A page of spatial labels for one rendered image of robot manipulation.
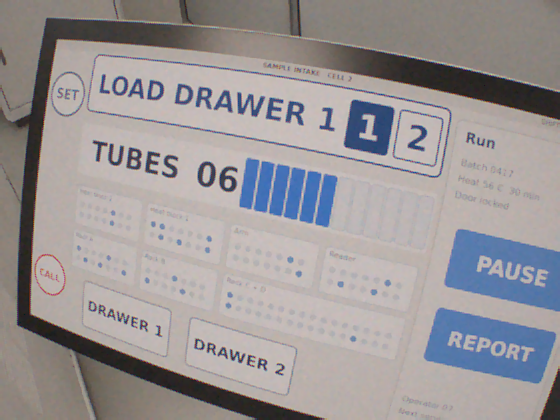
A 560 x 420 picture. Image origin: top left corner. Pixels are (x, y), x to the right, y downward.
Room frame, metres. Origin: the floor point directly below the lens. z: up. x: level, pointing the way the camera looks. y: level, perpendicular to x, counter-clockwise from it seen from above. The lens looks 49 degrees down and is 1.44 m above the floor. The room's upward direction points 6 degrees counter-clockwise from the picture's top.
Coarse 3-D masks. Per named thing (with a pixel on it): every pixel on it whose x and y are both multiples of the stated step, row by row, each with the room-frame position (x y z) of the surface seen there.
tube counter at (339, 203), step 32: (224, 160) 0.33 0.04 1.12; (256, 160) 0.33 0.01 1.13; (192, 192) 0.33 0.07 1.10; (224, 192) 0.32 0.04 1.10; (256, 192) 0.31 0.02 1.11; (288, 192) 0.31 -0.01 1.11; (320, 192) 0.30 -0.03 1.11; (352, 192) 0.29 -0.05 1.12; (384, 192) 0.29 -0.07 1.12; (416, 192) 0.28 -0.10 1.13; (320, 224) 0.28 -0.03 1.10; (352, 224) 0.28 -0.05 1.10; (384, 224) 0.27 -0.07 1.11; (416, 224) 0.26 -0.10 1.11
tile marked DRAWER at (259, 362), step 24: (192, 336) 0.25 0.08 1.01; (216, 336) 0.25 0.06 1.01; (240, 336) 0.24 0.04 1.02; (192, 360) 0.24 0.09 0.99; (216, 360) 0.23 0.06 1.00; (240, 360) 0.23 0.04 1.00; (264, 360) 0.22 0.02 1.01; (288, 360) 0.22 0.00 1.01; (264, 384) 0.21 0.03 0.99; (288, 384) 0.21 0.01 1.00
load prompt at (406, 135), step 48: (96, 96) 0.41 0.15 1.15; (144, 96) 0.39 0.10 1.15; (192, 96) 0.38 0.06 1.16; (240, 96) 0.36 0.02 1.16; (288, 96) 0.35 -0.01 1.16; (336, 96) 0.34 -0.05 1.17; (384, 96) 0.33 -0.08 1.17; (288, 144) 0.33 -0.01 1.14; (336, 144) 0.32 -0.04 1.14; (384, 144) 0.31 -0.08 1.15; (432, 144) 0.30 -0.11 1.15
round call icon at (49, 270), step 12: (36, 252) 0.34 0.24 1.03; (48, 252) 0.33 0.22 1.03; (36, 264) 0.33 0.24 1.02; (48, 264) 0.33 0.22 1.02; (60, 264) 0.32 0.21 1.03; (36, 276) 0.32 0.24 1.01; (48, 276) 0.32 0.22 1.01; (60, 276) 0.32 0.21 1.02; (36, 288) 0.32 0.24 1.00; (48, 288) 0.31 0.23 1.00; (60, 288) 0.31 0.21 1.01; (60, 300) 0.30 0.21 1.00
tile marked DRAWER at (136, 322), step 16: (96, 288) 0.30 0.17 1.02; (96, 304) 0.29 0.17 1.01; (112, 304) 0.29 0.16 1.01; (128, 304) 0.28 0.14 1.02; (144, 304) 0.28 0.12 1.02; (96, 320) 0.28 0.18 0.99; (112, 320) 0.28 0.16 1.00; (128, 320) 0.27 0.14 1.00; (144, 320) 0.27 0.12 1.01; (160, 320) 0.27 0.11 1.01; (112, 336) 0.27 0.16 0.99; (128, 336) 0.26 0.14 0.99; (144, 336) 0.26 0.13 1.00; (160, 336) 0.26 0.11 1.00; (160, 352) 0.25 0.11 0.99
